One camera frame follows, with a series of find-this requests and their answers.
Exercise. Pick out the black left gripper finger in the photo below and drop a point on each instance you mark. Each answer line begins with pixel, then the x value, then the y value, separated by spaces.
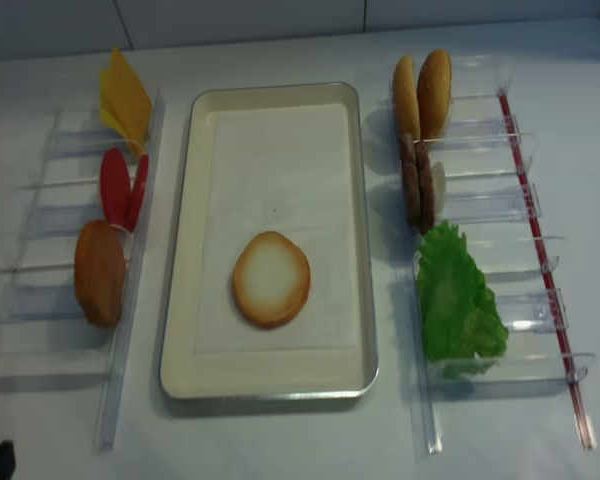
pixel 7 460

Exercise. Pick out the bun bottom slice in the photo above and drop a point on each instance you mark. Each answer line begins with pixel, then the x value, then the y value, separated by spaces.
pixel 271 280

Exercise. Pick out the red tomato slice front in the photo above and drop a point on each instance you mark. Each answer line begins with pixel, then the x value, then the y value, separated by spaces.
pixel 114 187

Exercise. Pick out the red tomato slice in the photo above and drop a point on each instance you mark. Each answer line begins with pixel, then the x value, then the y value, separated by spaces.
pixel 137 193
pixel 114 187

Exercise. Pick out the red tomato slice back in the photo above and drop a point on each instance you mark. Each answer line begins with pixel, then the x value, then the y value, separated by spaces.
pixel 137 193

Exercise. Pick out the yellow cheese slices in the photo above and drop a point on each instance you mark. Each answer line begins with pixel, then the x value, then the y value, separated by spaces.
pixel 125 106

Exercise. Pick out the green lettuce leaves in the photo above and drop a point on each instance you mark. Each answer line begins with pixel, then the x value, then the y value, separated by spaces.
pixel 461 326

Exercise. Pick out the brown meat patty right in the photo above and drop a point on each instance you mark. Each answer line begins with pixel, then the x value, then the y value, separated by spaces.
pixel 427 195

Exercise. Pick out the brown meat patty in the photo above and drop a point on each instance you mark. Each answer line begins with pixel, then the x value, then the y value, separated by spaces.
pixel 410 180
pixel 427 195

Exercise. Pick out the brown meat patty left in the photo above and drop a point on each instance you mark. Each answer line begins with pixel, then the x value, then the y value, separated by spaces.
pixel 410 180

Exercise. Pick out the brown bun in left rack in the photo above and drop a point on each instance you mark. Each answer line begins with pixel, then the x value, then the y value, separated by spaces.
pixel 99 273

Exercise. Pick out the cream metal tray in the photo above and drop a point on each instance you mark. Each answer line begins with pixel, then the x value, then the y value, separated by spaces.
pixel 280 374

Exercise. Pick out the white tray liner paper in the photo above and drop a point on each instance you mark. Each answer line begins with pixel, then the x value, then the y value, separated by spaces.
pixel 286 170

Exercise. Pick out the clear right divider rack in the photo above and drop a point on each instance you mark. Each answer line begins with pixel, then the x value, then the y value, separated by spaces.
pixel 492 201

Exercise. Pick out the white onion slice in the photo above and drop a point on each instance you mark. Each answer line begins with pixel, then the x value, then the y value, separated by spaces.
pixel 439 185

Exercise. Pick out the bun half back left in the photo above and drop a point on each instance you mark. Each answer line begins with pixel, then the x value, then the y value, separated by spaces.
pixel 405 102

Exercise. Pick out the bun half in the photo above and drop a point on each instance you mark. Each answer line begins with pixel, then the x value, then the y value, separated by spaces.
pixel 434 93
pixel 405 102

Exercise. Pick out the bun half back right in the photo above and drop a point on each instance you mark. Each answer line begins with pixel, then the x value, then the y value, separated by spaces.
pixel 434 93

